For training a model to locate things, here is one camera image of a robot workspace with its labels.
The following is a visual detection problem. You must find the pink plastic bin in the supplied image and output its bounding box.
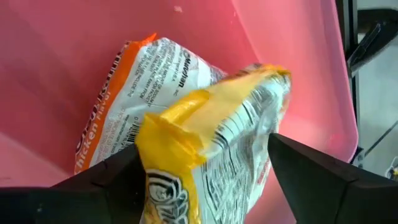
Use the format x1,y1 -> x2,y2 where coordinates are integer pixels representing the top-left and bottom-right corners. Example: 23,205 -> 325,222
0,0 -> 360,224

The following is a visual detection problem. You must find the yellow ramen packet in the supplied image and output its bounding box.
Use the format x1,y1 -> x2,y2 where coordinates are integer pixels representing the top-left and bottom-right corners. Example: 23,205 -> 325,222
135,63 -> 293,224

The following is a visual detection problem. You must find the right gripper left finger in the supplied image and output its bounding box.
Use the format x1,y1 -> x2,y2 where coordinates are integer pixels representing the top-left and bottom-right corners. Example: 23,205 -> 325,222
52,143 -> 147,224

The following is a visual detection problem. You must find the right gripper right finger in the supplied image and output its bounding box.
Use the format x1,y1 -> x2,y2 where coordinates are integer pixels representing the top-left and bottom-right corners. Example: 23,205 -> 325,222
267,133 -> 358,224

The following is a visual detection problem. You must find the orange chicken ramen packet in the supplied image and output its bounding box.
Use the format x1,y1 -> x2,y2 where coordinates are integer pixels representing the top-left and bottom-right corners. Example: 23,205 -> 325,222
74,32 -> 228,175

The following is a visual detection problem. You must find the black aluminium table frame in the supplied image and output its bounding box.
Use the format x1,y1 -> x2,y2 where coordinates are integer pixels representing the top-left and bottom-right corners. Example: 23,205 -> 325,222
335,0 -> 398,78

